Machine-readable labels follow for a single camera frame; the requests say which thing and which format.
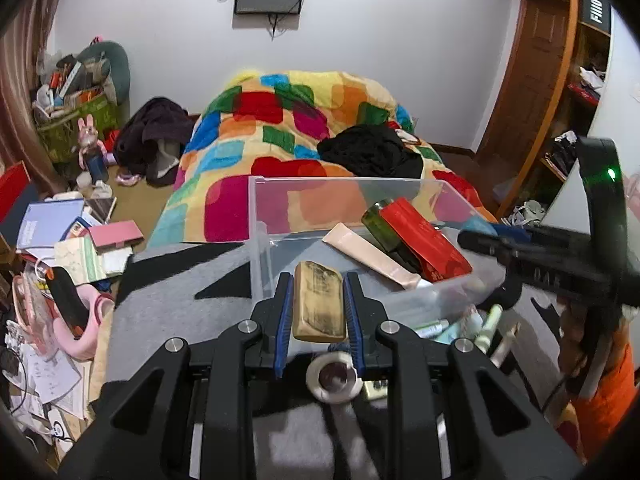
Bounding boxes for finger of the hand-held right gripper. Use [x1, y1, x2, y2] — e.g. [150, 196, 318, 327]
[457, 230, 521, 263]
[492, 224, 532, 242]

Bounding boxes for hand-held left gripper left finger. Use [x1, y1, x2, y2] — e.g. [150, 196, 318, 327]
[60, 272, 296, 480]

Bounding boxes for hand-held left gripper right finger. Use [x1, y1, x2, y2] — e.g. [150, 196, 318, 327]
[342, 271, 586, 480]

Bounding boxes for tan rectangular box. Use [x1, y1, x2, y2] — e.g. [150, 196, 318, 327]
[292, 261, 347, 343]

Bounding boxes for red rectangular box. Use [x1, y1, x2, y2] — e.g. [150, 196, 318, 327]
[378, 197, 473, 283]

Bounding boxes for white tape roll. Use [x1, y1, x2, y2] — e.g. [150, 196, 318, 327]
[306, 351, 363, 404]

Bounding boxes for pink cosmetic tube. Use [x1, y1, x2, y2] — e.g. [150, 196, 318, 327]
[322, 222, 422, 291]

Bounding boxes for pale green slim bottle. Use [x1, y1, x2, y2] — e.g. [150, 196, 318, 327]
[475, 305, 502, 353]

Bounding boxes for teal cosmetic tube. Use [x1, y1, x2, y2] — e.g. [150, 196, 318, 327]
[435, 310, 476, 346]

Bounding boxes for slim white stick tube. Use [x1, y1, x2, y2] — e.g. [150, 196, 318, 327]
[492, 322, 521, 368]

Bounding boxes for dark green bottle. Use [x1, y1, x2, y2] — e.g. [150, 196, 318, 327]
[361, 200, 426, 273]

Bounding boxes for clear plastic storage bin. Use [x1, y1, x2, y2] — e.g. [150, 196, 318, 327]
[248, 175, 506, 321]

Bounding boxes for person's right forearm orange sleeve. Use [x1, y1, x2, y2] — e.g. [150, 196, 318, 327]
[570, 330, 638, 461]

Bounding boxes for person's right hand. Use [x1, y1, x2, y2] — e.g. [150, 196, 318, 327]
[557, 305, 593, 376]

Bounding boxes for white sneakers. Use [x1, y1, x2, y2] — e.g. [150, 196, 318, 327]
[510, 200, 548, 226]

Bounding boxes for wooden shelf unit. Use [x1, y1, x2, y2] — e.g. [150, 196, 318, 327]
[495, 0, 613, 221]

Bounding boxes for white wardrobe panel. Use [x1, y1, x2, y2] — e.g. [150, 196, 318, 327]
[542, 10, 640, 241]

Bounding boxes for grey black patterned blanket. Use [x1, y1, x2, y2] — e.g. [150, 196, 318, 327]
[92, 242, 581, 480]

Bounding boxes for wooden door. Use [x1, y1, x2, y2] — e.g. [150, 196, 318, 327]
[475, 0, 576, 161]

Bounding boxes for black garment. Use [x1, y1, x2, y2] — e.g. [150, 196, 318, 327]
[317, 124, 425, 180]

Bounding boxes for black box white print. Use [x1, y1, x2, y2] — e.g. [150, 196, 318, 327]
[580, 0, 613, 36]

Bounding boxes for pink flat box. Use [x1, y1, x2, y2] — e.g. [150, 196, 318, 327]
[89, 221, 145, 253]

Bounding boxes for colourful patchwork blanket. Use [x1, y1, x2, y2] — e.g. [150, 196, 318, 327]
[150, 67, 501, 246]

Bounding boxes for pink and black device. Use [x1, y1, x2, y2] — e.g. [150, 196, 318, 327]
[55, 285, 116, 361]

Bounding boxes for cream green book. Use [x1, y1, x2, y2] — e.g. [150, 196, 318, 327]
[54, 236, 108, 286]

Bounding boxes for silver tablet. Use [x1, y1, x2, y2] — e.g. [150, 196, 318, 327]
[85, 195, 118, 223]

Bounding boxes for dark purple clothes pile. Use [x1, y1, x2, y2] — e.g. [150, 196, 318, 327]
[114, 97, 193, 188]

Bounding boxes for pile of white papers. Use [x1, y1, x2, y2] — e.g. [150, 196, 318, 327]
[10, 345, 91, 421]

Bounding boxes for clear pink pouch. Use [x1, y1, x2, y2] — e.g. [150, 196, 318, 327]
[12, 275, 56, 351]

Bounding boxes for pale blue book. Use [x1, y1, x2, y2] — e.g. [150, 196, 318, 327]
[17, 200, 85, 251]

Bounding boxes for pink rabbit toy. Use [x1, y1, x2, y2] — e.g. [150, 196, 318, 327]
[75, 114, 110, 183]

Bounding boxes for green basket with clutter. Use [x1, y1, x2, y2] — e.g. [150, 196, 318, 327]
[34, 92, 123, 163]

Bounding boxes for red flat box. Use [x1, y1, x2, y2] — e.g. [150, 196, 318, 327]
[0, 161, 31, 226]

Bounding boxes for grey-green neck pillow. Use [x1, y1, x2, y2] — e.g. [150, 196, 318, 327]
[75, 40, 132, 106]

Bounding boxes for brown curtain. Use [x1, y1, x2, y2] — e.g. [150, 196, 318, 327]
[0, 0, 66, 196]

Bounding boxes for black orange handle tool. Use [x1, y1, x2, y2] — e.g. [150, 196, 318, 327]
[45, 266, 91, 336]

